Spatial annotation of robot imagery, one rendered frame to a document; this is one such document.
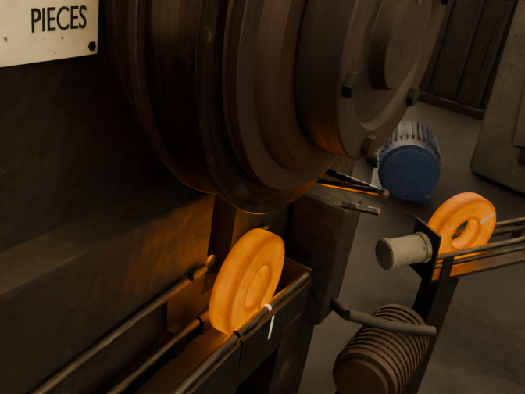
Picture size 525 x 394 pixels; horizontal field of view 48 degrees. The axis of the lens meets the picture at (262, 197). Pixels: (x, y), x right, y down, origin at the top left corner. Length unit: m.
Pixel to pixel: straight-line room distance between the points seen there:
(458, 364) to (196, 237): 1.41
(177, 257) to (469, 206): 0.61
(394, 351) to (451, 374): 0.89
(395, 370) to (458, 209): 0.32
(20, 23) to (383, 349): 0.83
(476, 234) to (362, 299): 1.02
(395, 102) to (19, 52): 0.41
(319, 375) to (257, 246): 1.09
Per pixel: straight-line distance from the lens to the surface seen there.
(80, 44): 0.58
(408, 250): 1.13
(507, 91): 3.46
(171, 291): 0.76
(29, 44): 0.54
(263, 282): 0.86
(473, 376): 2.04
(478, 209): 1.20
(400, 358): 1.13
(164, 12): 0.51
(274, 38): 0.52
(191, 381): 0.72
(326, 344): 1.95
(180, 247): 0.76
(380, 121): 0.68
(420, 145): 2.84
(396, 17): 0.59
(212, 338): 0.85
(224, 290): 0.77
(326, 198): 0.97
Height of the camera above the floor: 1.21
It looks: 26 degrees down
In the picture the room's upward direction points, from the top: 10 degrees clockwise
